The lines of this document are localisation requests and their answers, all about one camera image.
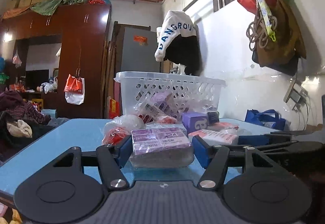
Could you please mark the wooden boards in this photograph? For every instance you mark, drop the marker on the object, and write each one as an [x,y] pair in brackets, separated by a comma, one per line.
[109,69]

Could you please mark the red packet in clear bag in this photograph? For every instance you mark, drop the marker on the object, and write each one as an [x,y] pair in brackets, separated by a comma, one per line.
[166,120]

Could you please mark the white jacket with blue letters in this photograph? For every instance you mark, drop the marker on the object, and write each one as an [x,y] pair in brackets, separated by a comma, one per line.
[175,23]

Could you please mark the brown wooden wardrobe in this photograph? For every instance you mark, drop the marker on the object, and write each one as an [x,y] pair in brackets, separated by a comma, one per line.
[83,61]

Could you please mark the small hanging plastic bag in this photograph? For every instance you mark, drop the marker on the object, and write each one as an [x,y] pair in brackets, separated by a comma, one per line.
[17,59]

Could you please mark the blue tote bag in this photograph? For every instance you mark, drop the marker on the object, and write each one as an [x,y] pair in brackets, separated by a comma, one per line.
[269,118]

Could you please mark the white plastic lattice basket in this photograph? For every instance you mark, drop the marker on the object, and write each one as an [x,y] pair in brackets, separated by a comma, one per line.
[177,80]

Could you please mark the black television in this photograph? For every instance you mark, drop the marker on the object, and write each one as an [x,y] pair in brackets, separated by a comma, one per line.
[36,78]

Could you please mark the blue grey garment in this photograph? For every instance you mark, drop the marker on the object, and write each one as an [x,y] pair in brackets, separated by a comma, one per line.
[59,121]

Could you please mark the orange and white plastic bag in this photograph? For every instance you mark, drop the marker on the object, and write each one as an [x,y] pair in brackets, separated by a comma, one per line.
[74,89]

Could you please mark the cream cloth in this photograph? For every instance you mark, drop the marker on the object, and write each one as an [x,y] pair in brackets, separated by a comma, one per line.
[20,129]

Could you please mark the pink white tissue pack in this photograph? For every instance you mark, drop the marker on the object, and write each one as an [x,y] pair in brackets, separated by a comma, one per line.
[224,126]

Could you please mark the light blue box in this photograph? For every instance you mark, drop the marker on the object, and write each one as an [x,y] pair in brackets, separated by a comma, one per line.
[48,113]

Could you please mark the purple packet with barcode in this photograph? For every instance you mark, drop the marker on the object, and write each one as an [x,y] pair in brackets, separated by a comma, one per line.
[157,104]

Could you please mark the wall power strip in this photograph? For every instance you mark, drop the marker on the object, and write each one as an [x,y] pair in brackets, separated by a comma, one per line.
[295,94]

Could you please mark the pile of dark clothes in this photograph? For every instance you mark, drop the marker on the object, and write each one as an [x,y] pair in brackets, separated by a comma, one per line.
[15,107]

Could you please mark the red bag by door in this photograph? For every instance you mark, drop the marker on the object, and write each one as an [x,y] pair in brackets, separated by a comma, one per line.
[114,109]

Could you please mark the brown hanging bag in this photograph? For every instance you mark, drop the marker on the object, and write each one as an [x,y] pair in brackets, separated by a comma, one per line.
[281,44]

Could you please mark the white pack in clear bag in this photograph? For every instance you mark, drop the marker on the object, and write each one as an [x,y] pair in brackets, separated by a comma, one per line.
[127,122]

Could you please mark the purple and white box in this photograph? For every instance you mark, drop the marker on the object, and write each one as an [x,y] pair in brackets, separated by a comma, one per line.
[194,123]

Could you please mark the red door sticker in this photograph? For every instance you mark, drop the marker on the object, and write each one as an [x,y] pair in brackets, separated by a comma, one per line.
[141,40]

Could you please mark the small cardboard box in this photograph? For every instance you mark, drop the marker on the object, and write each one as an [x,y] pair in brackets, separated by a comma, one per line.
[25,2]

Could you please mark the grey door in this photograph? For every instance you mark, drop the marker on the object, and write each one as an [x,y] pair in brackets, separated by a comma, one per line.
[138,61]

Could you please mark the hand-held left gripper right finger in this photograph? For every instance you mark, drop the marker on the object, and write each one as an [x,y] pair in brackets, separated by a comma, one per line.
[200,150]

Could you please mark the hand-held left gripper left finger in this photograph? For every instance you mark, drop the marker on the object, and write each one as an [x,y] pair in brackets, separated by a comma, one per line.
[125,149]

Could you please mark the black garment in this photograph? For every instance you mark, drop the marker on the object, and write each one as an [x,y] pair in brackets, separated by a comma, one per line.
[185,54]

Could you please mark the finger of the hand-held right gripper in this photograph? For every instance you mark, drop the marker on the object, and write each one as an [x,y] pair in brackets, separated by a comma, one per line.
[254,140]
[276,146]

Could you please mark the dark small box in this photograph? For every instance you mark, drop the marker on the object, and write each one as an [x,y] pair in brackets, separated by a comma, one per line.
[212,117]

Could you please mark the white box with red print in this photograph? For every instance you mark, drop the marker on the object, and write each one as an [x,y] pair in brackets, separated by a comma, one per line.
[215,137]

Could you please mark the blue green plastic bags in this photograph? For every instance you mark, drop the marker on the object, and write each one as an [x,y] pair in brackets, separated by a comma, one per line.
[3,71]

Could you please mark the green cloth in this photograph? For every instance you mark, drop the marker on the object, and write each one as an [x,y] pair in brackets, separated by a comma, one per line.
[48,6]

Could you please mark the clear bag with red item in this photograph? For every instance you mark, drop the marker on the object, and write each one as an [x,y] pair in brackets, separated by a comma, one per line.
[115,136]

